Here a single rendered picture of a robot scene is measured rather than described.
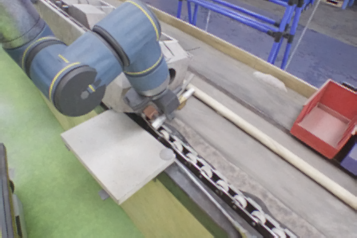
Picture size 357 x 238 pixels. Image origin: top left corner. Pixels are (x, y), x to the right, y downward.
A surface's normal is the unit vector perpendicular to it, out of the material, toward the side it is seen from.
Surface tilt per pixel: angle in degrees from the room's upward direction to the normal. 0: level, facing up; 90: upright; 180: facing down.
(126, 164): 0
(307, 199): 0
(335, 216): 0
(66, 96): 87
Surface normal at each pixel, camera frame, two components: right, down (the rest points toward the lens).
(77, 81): 0.72, 0.42
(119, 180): 0.11, -0.77
